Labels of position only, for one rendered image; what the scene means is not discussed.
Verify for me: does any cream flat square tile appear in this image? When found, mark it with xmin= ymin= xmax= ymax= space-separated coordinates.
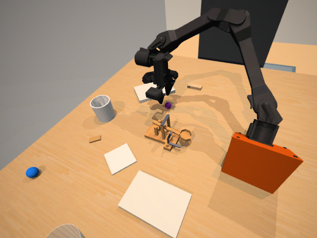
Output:
xmin=104 ymin=143 xmax=137 ymax=175

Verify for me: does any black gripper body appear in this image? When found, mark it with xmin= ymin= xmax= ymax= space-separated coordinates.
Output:
xmin=145 ymin=69 xmax=178 ymax=101

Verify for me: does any purple ball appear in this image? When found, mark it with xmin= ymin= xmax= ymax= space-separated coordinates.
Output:
xmin=165 ymin=102 xmax=171 ymax=109

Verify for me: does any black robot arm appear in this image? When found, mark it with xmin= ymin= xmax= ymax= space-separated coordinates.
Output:
xmin=135 ymin=7 xmax=283 ymax=147

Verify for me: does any blue ball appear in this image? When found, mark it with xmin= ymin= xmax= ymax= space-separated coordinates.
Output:
xmin=26 ymin=167 xmax=39 ymax=178

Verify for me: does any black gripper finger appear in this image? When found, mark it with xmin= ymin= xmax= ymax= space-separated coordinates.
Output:
xmin=158 ymin=93 xmax=165 ymax=104
xmin=165 ymin=79 xmax=175 ymax=96

